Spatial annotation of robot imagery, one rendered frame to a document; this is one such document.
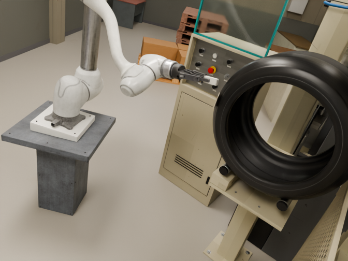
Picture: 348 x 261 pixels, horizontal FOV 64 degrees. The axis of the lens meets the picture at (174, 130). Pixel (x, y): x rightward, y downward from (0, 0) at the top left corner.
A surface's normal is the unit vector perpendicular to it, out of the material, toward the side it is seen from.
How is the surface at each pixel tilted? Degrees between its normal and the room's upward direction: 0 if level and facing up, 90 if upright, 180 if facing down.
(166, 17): 90
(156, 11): 90
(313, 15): 90
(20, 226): 0
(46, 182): 90
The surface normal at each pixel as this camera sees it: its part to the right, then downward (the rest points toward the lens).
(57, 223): 0.21, -0.85
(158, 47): 0.12, 0.52
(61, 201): -0.12, 0.48
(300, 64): -0.29, -0.45
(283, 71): -0.58, 0.11
